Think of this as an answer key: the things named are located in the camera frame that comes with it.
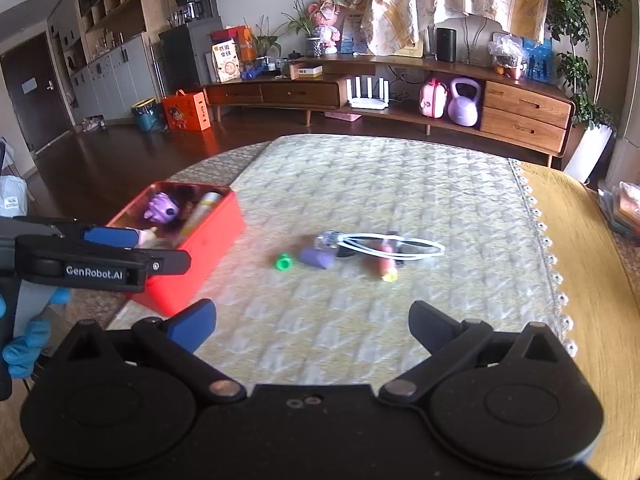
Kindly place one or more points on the wall shelf unit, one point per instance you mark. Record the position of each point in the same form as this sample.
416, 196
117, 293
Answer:
115, 60

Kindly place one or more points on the dark door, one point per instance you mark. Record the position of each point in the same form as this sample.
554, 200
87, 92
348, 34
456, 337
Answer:
35, 95

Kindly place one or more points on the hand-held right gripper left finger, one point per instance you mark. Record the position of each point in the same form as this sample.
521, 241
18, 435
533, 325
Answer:
192, 325

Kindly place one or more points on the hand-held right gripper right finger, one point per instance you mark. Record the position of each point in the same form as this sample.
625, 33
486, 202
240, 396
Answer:
432, 325

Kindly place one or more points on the purple spiky toy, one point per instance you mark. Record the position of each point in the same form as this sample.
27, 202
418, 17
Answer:
161, 207

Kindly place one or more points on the coffee machine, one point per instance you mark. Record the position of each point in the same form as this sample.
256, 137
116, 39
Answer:
197, 5

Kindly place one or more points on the dark teapot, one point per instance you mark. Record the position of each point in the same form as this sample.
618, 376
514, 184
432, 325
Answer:
294, 62

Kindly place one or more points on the white plastic bag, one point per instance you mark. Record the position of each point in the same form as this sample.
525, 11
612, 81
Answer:
12, 197

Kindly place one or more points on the quilted mat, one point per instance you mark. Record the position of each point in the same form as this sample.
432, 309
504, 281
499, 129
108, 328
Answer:
400, 185

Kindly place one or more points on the yellow tablecloth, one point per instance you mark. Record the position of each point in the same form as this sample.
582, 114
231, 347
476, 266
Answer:
600, 310

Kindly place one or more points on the person's left hand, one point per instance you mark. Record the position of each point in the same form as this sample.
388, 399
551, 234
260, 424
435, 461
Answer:
27, 350

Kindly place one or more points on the small green cap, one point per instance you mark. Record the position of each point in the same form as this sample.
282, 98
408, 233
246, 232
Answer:
283, 261

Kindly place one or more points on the red tin box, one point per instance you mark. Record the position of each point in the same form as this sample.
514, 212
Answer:
200, 270

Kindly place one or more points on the grey scalloped board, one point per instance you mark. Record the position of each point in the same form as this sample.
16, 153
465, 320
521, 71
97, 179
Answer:
480, 40

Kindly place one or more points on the purple kettlebell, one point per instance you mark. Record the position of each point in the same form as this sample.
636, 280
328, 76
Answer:
465, 107

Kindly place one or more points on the white router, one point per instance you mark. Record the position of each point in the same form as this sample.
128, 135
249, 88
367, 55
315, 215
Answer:
368, 95

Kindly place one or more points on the white yellow bottle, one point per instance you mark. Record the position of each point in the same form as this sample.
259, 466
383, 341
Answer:
202, 212

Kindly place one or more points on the clear plastic bag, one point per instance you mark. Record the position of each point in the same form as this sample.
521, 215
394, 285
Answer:
506, 55

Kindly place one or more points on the red orange gift box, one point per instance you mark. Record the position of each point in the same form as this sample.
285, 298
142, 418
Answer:
242, 42

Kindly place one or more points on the small green potted plant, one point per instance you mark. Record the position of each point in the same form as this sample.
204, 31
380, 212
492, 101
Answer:
267, 45

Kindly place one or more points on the stack of papers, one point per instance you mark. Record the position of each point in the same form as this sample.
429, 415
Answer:
622, 210

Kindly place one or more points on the wooden TV cabinet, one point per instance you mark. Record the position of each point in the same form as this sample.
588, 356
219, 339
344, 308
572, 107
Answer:
525, 110

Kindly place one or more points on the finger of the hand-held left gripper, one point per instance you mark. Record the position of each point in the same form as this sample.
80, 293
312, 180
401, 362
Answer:
165, 262
110, 237

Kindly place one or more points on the blue toy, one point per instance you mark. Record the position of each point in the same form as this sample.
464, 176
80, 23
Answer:
251, 72

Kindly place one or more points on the tall potted tree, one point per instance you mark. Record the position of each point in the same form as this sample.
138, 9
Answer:
575, 20

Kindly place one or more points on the printed snack bag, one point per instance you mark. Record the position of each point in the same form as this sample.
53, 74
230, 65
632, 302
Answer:
226, 62

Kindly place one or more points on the pair of shoes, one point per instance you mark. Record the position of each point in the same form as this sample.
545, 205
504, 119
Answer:
94, 124

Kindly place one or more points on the blue picture card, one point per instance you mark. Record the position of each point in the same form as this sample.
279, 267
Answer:
352, 35

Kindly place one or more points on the small white yellow box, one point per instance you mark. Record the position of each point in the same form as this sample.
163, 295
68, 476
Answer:
307, 71

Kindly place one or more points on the pink doll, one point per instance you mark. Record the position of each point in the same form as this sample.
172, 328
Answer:
326, 25

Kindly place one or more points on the black cabinet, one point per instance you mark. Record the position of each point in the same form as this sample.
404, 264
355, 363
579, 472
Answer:
185, 55

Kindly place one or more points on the white planter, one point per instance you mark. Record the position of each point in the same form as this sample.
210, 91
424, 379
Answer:
590, 152

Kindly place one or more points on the teal bucket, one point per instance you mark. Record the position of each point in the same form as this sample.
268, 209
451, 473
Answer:
146, 117

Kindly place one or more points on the pink tube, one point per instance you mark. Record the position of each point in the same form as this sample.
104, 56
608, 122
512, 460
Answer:
384, 266

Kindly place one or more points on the plant in patterned pot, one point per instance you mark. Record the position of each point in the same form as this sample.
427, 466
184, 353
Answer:
312, 45

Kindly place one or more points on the flat pink box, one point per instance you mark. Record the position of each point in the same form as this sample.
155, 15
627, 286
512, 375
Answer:
343, 115

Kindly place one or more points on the black speaker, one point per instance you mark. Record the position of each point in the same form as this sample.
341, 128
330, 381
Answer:
446, 45

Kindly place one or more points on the pink toy case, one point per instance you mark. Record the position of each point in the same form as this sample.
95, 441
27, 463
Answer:
433, 100

